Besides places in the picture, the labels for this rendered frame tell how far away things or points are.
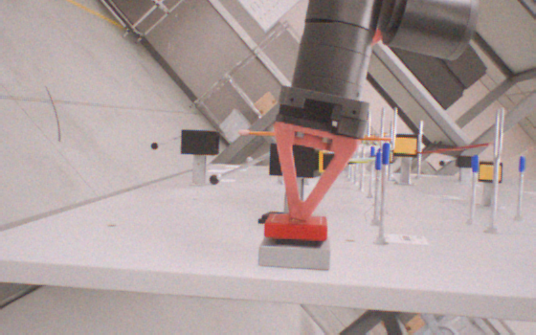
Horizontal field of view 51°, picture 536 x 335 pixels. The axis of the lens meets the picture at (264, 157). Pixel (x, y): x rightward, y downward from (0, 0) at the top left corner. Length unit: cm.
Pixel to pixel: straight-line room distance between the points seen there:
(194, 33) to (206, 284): 818
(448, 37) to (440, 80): 128
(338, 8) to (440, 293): 22
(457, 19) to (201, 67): 806
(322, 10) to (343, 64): 4
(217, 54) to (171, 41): 71
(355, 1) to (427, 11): 6
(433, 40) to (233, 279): 24
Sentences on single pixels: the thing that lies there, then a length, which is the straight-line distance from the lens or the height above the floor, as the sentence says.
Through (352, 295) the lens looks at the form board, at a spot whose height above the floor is 110.
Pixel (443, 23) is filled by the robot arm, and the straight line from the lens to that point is 46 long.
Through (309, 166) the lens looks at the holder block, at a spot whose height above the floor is 112.
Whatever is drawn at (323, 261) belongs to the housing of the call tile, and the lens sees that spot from 44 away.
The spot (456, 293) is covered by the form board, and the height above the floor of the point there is 115.
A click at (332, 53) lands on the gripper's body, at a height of 120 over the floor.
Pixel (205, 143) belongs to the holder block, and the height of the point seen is 99.
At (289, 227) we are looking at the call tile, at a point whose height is 109.
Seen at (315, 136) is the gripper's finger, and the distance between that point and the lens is 44.
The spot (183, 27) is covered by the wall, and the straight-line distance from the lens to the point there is 862.
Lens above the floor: 116
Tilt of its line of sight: 6 degrees down
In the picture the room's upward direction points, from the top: 49 degrees clockwise
